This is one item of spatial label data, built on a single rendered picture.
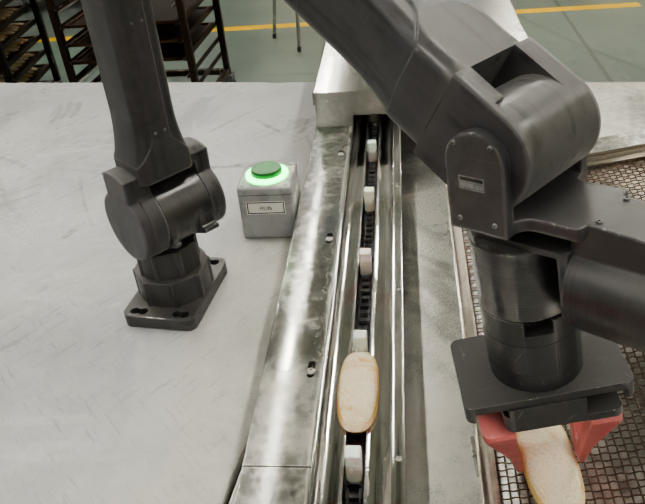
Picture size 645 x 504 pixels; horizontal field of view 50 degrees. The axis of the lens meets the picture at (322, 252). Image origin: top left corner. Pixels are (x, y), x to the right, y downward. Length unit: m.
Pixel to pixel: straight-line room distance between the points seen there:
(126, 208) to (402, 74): 0.40
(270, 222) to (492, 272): 0.54
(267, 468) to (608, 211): 0.34
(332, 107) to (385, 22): 0.71
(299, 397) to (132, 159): 0.28
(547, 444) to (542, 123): 0.26
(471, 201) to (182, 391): 0.43
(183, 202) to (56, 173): 0.51
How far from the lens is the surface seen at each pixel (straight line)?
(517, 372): 0.44
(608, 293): 0.37
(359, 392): 0.63
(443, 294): 0.80
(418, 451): 0.64
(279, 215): 0.89
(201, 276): 0.80
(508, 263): 0.39
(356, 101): 1.08
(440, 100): 0.36
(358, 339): 0.67
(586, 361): 0.47
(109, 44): 0.66
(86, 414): 0.73
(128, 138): 0.70
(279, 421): 0.61
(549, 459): 0.53
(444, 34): 0.38
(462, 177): 0.36
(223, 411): 0.69
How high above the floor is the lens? 1.31
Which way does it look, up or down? 34 degrees down
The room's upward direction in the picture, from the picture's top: 6 degrees counter-clockwise
